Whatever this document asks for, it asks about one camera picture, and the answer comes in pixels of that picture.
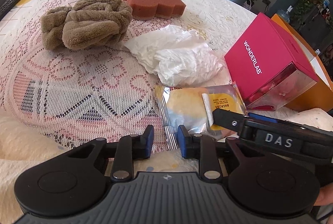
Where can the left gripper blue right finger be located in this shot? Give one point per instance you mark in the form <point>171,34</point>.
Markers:
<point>184,141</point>

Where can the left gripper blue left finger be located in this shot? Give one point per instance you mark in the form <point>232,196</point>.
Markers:
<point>146,141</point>

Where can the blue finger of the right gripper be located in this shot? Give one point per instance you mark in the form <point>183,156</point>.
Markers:
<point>261,117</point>

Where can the yellow snack packet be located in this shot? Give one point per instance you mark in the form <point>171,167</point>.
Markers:
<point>193,107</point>

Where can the brown fluffy towel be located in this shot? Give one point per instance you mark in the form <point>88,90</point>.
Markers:
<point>87,23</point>

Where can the red-brown sponge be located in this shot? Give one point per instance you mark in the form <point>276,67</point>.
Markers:
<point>148,9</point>

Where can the pink Wonderlab box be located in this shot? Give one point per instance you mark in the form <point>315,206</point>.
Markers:
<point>268,66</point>

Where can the white lace tablecloth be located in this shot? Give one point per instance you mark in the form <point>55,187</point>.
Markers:
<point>76,96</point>

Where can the crumpled white tissue paper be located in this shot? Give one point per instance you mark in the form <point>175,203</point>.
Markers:
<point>179,58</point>

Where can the blue water jug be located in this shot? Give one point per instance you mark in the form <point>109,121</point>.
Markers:
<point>285,14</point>

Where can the dark cabinet with plants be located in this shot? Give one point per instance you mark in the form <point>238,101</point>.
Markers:
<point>313,21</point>

